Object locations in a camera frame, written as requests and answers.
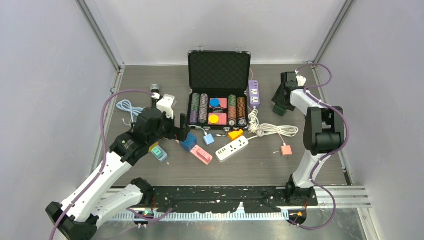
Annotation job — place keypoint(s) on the blue round chip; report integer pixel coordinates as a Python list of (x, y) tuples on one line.
[(214, 103)]

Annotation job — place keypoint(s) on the yellow cube adapter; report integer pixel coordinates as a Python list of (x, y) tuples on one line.
[(153, 146)]

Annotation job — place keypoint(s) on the teal small cube adapter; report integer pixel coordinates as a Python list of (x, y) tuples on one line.
[(157, 153)]

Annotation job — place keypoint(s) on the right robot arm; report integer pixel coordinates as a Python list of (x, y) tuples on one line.
[(324, 132)]

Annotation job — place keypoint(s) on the white power strip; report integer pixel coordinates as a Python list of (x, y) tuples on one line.
[(231, 149)]

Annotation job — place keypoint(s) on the purple power strip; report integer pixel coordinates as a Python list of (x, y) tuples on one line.
[(254, 94)]

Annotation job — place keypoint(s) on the light blue power strip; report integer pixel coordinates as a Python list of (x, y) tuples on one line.
[(165, 155)]

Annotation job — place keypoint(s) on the orange yellow toy block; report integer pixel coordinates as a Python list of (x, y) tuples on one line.
[(235, 134)]

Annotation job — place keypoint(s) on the yellow round chip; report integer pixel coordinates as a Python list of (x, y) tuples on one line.
[(213, 119)]

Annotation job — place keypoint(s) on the blue cube socket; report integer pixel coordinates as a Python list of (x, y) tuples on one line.
[(189, 143)]

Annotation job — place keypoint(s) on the black cylinder tube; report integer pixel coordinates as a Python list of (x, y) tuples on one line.
[(155, 90)]

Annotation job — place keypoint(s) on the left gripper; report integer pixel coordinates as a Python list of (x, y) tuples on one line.
[(177, 133)]

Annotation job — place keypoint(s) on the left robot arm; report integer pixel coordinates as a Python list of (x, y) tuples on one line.
[(79, 216)]

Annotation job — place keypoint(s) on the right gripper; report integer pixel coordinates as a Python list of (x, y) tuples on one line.
[(277, 98)]

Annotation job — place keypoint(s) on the black poker chip case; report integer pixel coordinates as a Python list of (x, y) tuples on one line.
[(223, 75)]

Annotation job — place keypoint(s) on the light blue usb charger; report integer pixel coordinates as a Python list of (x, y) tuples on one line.
[(209, 139)]

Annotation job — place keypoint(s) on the pink power strip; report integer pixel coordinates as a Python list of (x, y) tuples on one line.
[(194, 152)]

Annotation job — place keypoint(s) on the pink square adapter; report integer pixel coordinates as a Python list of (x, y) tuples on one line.
[(203, 154)]

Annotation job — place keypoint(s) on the dark green cube adapter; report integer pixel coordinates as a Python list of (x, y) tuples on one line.
[(280, 110)]

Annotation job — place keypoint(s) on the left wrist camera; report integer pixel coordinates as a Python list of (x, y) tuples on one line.
[(164, 103)]

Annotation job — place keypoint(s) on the salmon pink plug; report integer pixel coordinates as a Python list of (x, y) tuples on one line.
[(286, 151)]

